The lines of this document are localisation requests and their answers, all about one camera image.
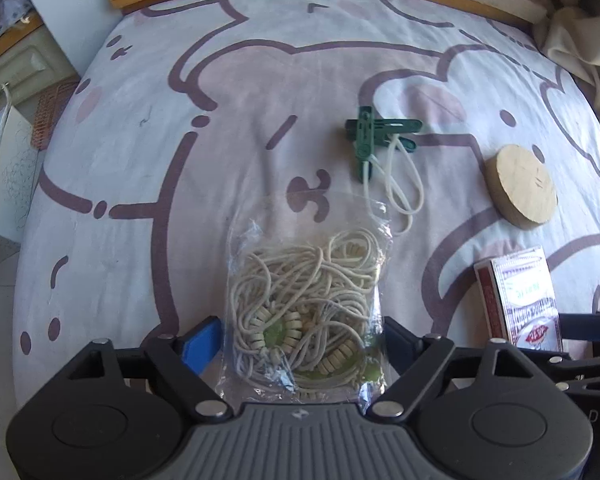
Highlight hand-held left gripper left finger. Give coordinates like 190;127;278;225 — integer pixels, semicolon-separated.
62;315;231;423

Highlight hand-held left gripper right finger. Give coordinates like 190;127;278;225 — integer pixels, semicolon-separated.
367;315;558;421

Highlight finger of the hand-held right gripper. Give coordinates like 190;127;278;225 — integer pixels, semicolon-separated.
557;307;600;343
522;347;600;395

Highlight small red and white box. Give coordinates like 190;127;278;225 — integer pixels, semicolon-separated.
474;246;565;353

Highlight clear bag of beaded cords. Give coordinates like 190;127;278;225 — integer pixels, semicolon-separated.
222;200;393;406

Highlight green clips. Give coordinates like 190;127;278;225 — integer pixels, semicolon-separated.
344;105;426;235

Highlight round wooden disc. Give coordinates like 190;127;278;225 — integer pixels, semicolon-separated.
482;144;558;231

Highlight orange plastic basket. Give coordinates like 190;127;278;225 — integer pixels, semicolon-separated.
30;77;81;151

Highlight beige curtain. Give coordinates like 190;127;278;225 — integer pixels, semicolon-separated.
495;0;600;116

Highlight cream cabinet with drawers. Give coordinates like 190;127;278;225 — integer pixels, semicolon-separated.
0;12;81;106

